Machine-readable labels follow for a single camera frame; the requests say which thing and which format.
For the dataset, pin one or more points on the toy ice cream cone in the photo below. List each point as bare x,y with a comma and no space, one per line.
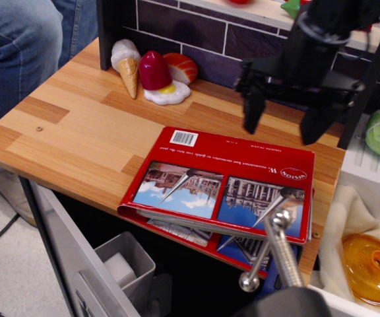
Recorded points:
125,59

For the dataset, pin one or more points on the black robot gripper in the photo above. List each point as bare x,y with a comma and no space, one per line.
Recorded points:
308,81

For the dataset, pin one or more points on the person leg in blue jeans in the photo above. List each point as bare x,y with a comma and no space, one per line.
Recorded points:
36,39

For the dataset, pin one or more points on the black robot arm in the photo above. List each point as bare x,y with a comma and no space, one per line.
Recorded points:
306,38

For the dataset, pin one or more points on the grey cabinet door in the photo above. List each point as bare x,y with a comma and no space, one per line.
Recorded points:
88,288

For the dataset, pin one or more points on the dark red toy fruit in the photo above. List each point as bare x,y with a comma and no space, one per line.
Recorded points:
154,71

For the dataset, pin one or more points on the red toy chili pepper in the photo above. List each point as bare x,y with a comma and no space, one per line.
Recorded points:
290,8

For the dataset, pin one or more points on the white dish rack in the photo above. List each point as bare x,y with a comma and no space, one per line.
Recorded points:
360,161

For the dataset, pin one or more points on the red spiral-bound guide book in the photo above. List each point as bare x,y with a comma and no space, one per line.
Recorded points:
213,193

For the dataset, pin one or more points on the orange glass lid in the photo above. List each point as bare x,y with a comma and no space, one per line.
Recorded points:
362,264

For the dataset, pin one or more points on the toy salmon sushi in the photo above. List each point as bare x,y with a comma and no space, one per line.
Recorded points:
182,68

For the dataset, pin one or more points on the grey plastic bin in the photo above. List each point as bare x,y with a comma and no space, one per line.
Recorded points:
130,266

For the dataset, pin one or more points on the cream cloth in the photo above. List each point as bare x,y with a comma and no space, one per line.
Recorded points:
347,215

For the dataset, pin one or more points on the toy fried egg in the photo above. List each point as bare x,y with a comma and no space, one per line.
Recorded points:
175,93

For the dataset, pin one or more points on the red toy on shelf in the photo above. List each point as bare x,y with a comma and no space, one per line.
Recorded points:
240,2

